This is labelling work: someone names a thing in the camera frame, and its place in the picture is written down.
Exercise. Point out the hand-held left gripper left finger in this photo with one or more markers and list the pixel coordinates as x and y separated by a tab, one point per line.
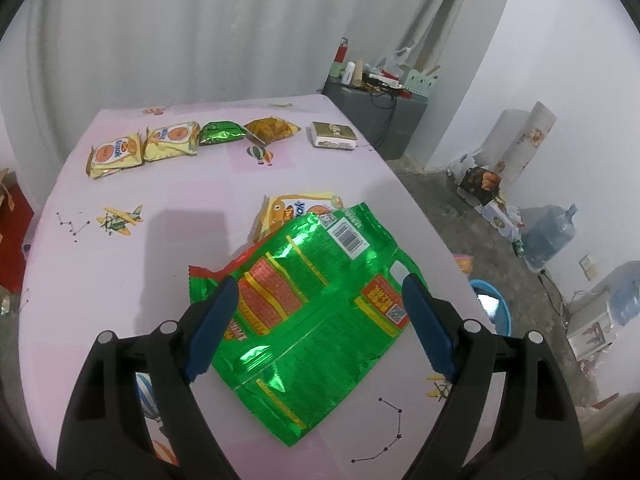
215	330

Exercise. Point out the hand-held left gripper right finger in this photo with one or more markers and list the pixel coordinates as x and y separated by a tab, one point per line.
430	330

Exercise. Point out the blue plastic waste basket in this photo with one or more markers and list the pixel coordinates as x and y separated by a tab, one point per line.
500	320

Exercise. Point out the large green snack bag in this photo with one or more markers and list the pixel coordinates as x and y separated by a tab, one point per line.
320	310

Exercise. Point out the pink orange packet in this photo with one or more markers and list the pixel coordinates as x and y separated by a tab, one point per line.
463	264

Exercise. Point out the green bottle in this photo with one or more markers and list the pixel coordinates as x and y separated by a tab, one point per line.
518	249

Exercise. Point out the yellow snack packet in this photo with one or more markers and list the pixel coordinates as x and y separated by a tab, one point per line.
114	155
171	141
285	210

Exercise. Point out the blue water jug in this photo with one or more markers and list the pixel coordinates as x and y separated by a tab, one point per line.
547	235

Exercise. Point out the white water dispenser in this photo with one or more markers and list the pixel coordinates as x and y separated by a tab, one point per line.
590	327

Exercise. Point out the white plastic bag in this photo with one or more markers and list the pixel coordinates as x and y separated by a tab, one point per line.
462	165

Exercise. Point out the blue jug on dispenser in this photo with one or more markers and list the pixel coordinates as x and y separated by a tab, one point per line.
625	300

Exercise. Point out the small green snack packet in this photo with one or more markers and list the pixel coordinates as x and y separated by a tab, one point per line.
222	132

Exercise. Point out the orange brown snack packet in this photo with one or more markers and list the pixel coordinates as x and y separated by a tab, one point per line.
270	130

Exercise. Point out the white board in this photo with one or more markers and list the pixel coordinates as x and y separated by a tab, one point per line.
502	135

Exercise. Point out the white floral paper roll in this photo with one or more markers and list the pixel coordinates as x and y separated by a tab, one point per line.
530	140

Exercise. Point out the grey cabinet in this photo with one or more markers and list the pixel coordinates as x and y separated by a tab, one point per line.
380	120

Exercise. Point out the white box with gold top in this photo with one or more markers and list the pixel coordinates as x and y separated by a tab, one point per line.
332	135

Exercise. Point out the green white picket holder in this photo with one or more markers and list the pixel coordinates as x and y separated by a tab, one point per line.
421	85

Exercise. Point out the power strip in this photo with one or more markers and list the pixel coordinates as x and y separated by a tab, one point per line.
385	81

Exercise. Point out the beige tube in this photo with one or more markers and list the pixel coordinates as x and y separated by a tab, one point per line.
358	75

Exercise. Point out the white bottle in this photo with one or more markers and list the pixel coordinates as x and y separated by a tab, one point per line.
350	73

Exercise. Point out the red bottle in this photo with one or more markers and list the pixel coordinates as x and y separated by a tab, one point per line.
342	51

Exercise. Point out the wall socket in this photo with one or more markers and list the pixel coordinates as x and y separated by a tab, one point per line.
589	267

